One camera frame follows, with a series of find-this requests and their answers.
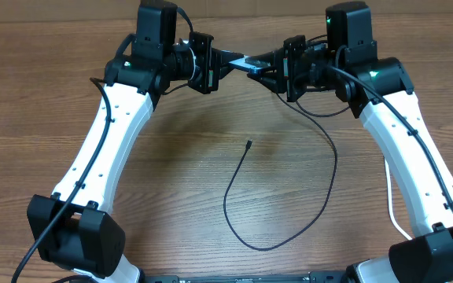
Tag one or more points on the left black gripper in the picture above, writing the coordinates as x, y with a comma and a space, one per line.
215, 60

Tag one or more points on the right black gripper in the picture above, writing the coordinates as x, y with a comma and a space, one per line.
284, 60

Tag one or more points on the blue Galaxy smartphone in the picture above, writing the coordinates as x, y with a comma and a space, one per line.
242, 65

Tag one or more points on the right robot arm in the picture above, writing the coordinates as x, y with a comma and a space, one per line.
381, 95

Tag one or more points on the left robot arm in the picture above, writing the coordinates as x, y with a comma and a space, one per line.
73, 227

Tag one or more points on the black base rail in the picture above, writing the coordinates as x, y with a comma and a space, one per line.
329, 276

